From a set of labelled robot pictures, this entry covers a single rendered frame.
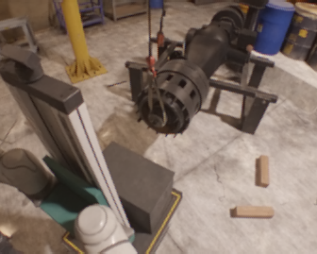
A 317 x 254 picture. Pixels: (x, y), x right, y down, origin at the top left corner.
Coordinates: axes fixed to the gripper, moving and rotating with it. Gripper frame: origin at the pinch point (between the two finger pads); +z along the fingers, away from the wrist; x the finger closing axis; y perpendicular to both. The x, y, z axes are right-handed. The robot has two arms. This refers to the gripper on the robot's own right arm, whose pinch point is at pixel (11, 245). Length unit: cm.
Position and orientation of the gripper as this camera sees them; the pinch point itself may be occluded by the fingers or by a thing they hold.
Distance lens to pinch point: 121.9
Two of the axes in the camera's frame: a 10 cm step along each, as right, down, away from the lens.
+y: 5.0, -6.3, 5.9
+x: -8.6, -3.7, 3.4
